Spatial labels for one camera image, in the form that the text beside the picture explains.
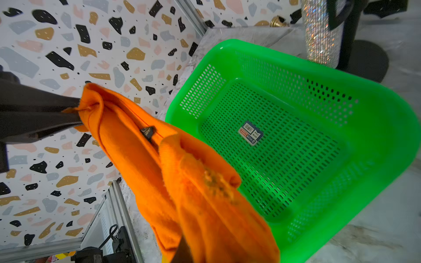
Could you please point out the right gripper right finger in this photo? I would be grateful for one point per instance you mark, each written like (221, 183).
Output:
(182, 254)

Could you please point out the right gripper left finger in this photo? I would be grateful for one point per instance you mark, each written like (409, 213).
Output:
(29, 114)

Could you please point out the orange t-shirt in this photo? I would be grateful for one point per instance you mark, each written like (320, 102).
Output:
(183, 188)

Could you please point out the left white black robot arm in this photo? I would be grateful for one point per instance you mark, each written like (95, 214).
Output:
(122, 249)

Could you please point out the green plastic basket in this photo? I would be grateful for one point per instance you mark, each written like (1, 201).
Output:
(313, 145)

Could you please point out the small brass bell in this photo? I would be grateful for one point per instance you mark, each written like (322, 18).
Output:
(278, 21)

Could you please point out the aluminium mounting rail frame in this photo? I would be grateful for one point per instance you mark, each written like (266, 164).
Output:
(112, 211)

